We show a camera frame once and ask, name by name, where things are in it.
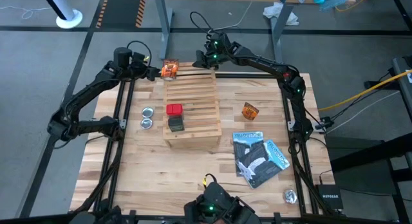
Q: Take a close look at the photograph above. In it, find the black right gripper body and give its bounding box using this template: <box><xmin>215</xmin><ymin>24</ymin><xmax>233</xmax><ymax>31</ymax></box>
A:
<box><xmin>205</xmin><ymin>32</ymin><xmax>241</xmax><ymax>62</ymax></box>

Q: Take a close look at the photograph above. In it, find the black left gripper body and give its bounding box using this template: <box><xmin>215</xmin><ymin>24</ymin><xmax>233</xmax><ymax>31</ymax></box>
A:
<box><xmin>127</xmin><ymin>56</ymin><xmax>152</xmax><ymax>80</ymax></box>

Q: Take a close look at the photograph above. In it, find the orange taco mix packet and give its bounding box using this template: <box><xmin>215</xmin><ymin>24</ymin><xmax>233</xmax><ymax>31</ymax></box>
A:
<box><xmin>160</xmin><ymin>59</ymin><xmax>180</xmax><ymax>80</ymax></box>
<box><xmin>241</xmin><ymin>102</ymin><xmax>260</xmax><ymax>122</ymax></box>

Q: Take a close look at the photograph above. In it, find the wooden slatted shelf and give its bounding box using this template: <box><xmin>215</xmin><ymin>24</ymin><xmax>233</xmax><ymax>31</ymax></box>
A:
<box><xmin>162</xmin><ymin>61</ymin><xmax>223</xmax><ymax>150</ymax></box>

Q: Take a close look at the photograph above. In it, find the red smoked paprika tin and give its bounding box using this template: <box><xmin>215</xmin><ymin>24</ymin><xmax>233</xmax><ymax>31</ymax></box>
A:
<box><xmin>165</xmin><ymin>103</ymin><xmax>184</xmax><ymax>118</ymax></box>

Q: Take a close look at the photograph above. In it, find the green black pepper tin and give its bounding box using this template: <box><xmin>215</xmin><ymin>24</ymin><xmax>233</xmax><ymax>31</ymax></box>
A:
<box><xmin>167</xmin><ymin>115</ymin><xmax>185</xmax><ymax>133</ymax></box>

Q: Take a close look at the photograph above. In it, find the black mat with hazard stripes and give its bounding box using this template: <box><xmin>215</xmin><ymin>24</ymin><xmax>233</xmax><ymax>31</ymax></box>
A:
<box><xmin>95</xmin><ymin>0</ymin><xmax>147</xmax><ymax>29</ymax></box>

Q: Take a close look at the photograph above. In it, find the white cloth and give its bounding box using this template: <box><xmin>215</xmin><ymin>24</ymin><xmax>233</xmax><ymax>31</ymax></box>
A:
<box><xmin>262</xmin><ymin>1</ymin><xmax>300</xmax><ymax>27</ymax></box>

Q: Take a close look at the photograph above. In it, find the white pole with round base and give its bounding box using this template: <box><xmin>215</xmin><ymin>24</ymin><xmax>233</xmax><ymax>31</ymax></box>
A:
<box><xmin>40</xmin><ymin>0</ymin><xmax>84</xmax><ymax>30</ymax></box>

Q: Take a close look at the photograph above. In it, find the pile of clothes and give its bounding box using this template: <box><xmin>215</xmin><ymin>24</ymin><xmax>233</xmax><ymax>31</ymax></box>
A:
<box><xmin>319</xmin><ymin>0</ymin><xmax>351</xmax><ymax>12</ymax></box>

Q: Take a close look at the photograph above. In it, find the round shiny silver tin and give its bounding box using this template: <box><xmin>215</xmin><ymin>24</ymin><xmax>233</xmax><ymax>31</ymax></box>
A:
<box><xmin>283</xmin><ymin>189</ymin><xmax>298</xmax><ymax>205</ymax></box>

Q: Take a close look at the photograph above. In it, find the black metal stand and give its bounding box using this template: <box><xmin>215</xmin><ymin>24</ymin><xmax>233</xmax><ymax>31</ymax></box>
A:
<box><xmin>328</xmin><ymin>133</ymin><xmax>412</xmax><ymax>224</ymax></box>

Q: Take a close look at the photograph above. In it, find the grey equipment table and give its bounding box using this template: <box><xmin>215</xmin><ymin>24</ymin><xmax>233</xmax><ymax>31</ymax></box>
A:
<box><xmin>391</xmin><ymin>55</ymin><xmax>412</xmax><ymax>112</ymax></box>

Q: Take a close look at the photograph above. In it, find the left gripper black cable loop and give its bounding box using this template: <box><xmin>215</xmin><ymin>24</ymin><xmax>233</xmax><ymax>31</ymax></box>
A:
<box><xmin>127</xmin><ymin>40</ymin><xmax>153</xmax><ymax>68</ymax></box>

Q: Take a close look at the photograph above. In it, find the gripper black cable loop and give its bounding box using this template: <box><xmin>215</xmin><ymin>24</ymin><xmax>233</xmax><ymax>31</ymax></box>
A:
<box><xmin>189</xmin><ymin>11</ymin><xmax>223</xmax><ymax>41</ymax></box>
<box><xmin>127</xmin><ymin>40</ymin><xmax>153</xmax><ymax>68</ymax></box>

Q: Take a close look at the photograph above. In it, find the right gripper black cable loop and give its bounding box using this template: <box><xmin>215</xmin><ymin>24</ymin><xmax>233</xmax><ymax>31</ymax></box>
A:
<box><xmin>189</xmin><ymin>11</ymin><xmax>223</xmax><ymax>41</ymax></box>

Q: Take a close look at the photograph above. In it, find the black aluminium table frame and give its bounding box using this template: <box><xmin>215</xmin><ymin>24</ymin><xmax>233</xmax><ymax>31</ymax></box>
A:
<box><xmin>69</xmin><ymin>71</ymin><xmax>337</xmax><ymax>224</ymax></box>

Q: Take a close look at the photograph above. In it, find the thin yellow cable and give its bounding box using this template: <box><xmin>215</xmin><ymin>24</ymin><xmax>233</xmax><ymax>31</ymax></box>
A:
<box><xmin>334</xmin><ymin>0</ymin><xmax>376</xmax><ymax>12</ymax></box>

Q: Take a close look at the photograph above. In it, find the thin white floor cord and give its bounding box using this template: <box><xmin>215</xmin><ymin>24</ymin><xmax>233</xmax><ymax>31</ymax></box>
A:
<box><xmin>0</xmin><ymin>5</ymin><xmax>35</xmax><ymax>20</ymax></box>

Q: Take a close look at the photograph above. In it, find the thick yellow cable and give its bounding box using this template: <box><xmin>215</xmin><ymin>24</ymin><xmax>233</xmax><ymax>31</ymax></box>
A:
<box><xmin>317</xmin><ymin>69</ymin><xmax>412</xmax><ymax>112</ymax></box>

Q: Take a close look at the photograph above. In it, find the grey floor cable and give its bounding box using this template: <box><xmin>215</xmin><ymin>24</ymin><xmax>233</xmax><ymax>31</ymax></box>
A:
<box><xmin>324</xmin><ymin>90</ymin><xmax>402</xmax><ymax>135</ymax></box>

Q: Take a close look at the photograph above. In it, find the black Netgear network switch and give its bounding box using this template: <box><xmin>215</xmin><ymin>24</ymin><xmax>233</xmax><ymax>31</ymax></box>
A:
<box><xmin>315</xmin><ymin>184</ymin><xmax>344</xmax><ymax>210</ymax></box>

